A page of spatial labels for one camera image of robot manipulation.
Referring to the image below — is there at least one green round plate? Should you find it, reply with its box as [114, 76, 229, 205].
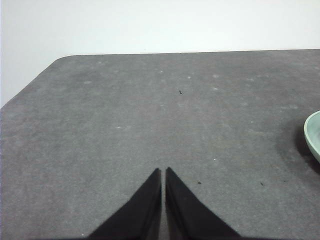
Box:
[303, 109, 320, 165]

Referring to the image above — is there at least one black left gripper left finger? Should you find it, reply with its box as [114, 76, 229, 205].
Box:
[87, 167, 163, 239]

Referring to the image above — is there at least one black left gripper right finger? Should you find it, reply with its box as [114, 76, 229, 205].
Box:
[164, 166, 243, 240]

